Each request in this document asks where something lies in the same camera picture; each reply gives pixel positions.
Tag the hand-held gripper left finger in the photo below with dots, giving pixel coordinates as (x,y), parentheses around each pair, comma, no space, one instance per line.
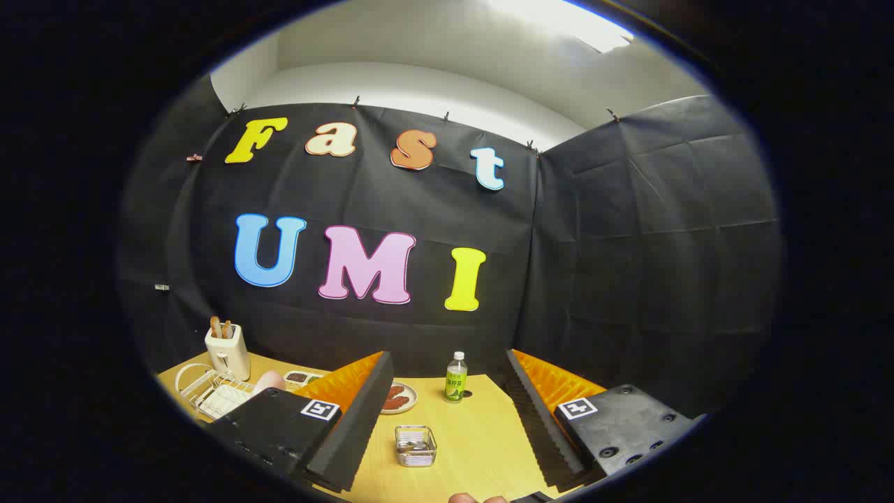
(353,426)

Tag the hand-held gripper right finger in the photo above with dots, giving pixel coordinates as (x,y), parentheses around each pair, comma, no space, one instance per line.
(541,419)

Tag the pink plate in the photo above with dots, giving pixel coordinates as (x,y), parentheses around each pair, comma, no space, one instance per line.
(269,381)

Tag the cream oval sausage dish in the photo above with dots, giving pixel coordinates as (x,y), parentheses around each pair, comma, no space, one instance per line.
(411,403)

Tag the white divided condiment dish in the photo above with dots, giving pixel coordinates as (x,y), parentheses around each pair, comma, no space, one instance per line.
(302,378)

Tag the red sausage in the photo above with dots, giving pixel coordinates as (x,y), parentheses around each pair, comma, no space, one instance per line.
(398,403)
(393,392)

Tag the green label drink bottle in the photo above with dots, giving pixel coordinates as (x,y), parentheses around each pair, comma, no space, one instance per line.
(455,384)

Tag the white toaster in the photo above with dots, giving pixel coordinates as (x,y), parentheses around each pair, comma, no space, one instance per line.
(229,356)

